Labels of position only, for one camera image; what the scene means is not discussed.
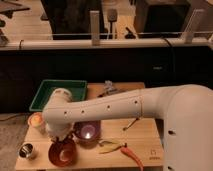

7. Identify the red bowl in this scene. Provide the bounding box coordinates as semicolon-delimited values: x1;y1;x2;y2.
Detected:
48;138;77;167

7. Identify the orange cup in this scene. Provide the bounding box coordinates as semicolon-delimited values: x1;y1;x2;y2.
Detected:
28;112;45;134

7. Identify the silver metal cup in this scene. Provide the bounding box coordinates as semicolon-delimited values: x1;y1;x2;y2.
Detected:
18;143;37;160

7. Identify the dark purple grape bunch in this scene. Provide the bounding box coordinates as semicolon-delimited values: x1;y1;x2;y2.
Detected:
56;135;73;143

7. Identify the orange carrot toy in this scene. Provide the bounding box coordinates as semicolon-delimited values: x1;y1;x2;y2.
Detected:
120;146;144;171

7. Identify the purple bowl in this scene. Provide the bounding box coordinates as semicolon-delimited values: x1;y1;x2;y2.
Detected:
73;121;101;143

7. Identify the green plastic tray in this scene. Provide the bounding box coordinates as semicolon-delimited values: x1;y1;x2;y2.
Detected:
29;79;87;112

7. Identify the white horizontal rail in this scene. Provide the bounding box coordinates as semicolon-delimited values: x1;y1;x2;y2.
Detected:
0;38;213;51

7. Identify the yellow banana peel toy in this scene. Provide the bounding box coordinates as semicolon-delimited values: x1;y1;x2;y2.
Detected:
98;139;125;154

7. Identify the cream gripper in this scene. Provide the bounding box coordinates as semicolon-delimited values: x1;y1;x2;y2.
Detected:
46;124;71;140

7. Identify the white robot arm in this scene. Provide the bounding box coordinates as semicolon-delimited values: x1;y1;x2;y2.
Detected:
43;84;213;171

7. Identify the metal fork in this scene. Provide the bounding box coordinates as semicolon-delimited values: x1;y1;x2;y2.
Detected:
122;118;140;131

